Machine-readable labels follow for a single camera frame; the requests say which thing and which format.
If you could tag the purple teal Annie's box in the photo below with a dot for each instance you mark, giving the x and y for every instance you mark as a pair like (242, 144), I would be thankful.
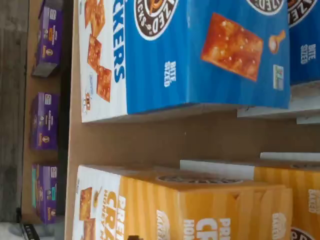
(46, 192)

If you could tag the yellow white pretzel cracker box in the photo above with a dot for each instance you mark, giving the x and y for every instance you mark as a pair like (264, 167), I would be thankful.
(302, 180)
(200, 212)

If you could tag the blue white pretzel cracker box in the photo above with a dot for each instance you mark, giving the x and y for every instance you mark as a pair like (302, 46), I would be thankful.
(305, 62)
(155, 95)

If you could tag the white plastic sheet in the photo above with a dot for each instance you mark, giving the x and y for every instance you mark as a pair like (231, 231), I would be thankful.
(7, 232)

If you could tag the wooden shelf board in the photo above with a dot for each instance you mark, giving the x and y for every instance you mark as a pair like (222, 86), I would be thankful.
(175, 140)

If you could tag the purple snack boxes group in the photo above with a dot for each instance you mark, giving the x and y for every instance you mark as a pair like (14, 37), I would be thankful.
(42, 85)

